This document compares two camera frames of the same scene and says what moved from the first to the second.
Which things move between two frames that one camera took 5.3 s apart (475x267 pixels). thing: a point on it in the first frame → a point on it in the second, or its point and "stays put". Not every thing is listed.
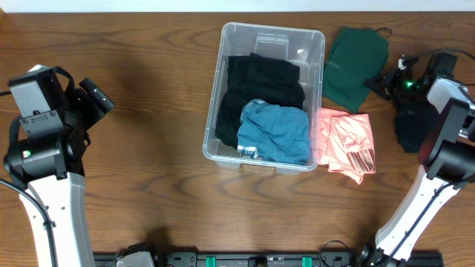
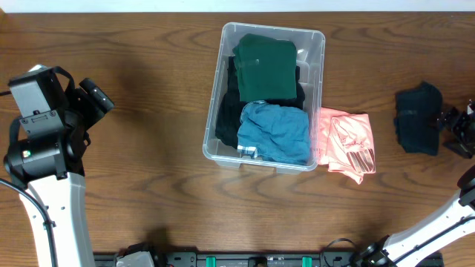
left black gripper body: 82,112 stays put
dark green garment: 356,55 → 267,67
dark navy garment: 413,121 stays put
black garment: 251,78 stays put
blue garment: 278,133 stays put
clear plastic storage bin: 266,106 stays put
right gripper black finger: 380,85 → 446,118
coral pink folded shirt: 345,142 stays put
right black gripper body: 404,88 → 464,131
